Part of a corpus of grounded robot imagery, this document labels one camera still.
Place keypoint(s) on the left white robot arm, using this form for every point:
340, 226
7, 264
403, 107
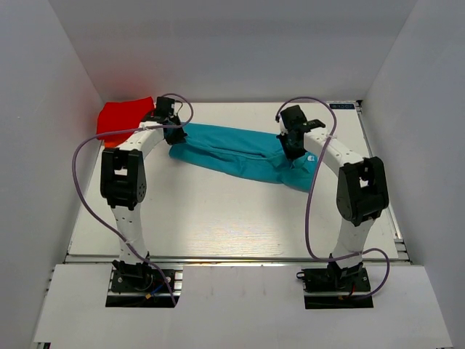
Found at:
123, 181

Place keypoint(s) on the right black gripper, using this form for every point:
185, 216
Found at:
290, 155

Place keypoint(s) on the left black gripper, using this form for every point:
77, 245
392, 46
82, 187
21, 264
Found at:
180, 135

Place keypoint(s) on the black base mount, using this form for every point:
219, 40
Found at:
325, 292
129, 292

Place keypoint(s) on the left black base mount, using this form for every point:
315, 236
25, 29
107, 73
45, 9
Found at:
129, 292

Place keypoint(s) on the red folded t-shirt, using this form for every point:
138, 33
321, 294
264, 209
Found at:
117, 116

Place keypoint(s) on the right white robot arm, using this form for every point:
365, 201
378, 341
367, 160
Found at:
361, 194

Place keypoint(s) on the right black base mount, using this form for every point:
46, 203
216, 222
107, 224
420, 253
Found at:
325, 292

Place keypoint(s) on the teal t-shirt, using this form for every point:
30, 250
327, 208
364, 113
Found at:
246, 154

